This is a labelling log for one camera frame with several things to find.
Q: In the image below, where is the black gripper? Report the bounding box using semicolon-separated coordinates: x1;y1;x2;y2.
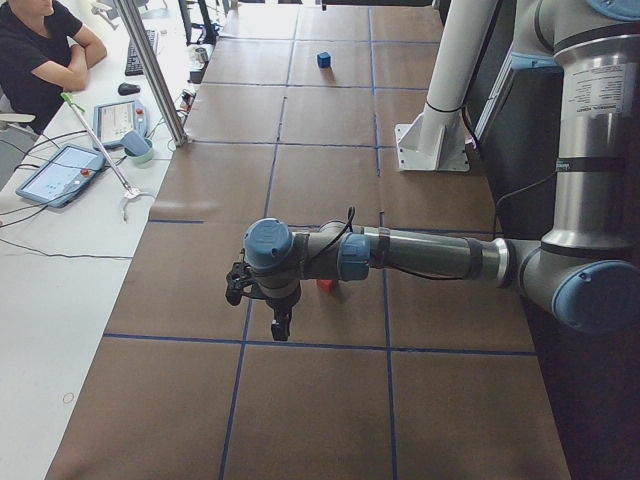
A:
225;262;301;342

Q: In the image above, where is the red wooden cube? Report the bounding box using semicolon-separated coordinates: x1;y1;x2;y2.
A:
316;280;337;292

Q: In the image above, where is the blue wooden cube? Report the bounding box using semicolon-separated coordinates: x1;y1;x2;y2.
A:
316;51;331;69

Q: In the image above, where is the reacher grabber stick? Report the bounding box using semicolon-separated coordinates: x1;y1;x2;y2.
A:
61;93;154;222

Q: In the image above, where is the light blue bowl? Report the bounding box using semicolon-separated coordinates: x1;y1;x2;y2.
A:
122;131;153;166

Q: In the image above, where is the orange black connector block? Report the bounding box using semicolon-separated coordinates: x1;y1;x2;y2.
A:
179;89;195;113

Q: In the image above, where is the far teach pendant tablet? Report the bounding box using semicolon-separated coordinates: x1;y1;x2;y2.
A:
93;99;148;149

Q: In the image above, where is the teach pendant tablet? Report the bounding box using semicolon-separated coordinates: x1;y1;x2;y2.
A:
93;99;148;149
15;145;105;208

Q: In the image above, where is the near teach pendant tablet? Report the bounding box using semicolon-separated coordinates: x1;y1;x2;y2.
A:
15;145;105;208

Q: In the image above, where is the black computer mouse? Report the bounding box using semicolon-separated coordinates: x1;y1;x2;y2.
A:
117;82;141;96

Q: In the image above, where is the metal cup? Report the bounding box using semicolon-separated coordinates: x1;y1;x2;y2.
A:
194;47;209;64

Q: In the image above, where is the black keyboard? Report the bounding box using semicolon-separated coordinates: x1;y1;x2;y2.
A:
124;29;160;77

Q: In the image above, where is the seated person black shirt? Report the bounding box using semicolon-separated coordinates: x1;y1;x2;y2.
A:
1;1;107;134

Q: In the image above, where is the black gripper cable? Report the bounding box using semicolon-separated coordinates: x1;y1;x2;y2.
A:
299;206;561;281

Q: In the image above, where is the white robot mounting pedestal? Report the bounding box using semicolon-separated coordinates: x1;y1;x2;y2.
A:
395;0;498;172

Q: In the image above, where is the aluminium frame post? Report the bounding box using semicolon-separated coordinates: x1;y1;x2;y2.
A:
114;0;188;147

